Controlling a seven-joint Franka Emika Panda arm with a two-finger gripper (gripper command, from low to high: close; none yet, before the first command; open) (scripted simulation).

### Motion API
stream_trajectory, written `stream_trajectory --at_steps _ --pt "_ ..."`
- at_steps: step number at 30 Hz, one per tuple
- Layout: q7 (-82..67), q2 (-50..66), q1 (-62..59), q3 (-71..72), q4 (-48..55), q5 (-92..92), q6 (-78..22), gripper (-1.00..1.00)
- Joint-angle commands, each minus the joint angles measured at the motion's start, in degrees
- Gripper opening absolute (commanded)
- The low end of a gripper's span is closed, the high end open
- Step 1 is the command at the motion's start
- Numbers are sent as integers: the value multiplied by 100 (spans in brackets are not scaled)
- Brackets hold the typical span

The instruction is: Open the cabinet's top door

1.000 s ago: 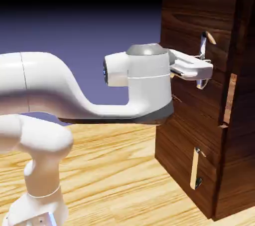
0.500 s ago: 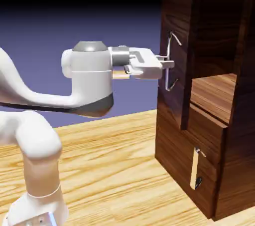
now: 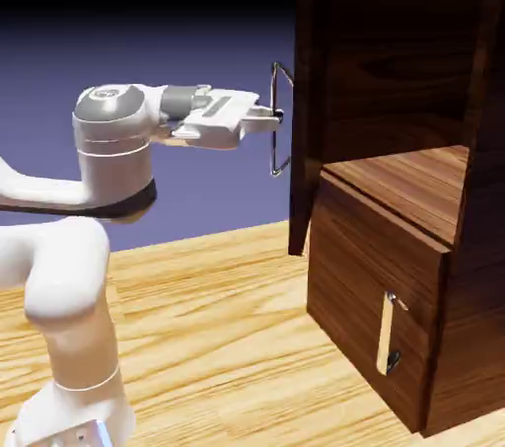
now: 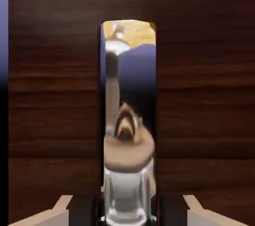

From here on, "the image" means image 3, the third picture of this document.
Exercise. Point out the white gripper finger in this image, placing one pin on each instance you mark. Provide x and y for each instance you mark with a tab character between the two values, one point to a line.
258	125
261	111

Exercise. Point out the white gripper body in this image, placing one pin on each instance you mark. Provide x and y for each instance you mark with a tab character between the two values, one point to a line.
217	123

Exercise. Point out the dark wood hinged cabinet door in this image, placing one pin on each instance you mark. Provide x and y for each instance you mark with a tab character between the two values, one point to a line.
304	115

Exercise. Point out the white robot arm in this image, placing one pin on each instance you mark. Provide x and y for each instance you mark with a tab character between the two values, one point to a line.
106	163

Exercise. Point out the dark wood cabinet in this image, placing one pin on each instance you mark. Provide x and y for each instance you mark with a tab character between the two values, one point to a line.
398	186

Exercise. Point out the dark wood closed cabinet door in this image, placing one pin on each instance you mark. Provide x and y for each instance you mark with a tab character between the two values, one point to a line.
355	269

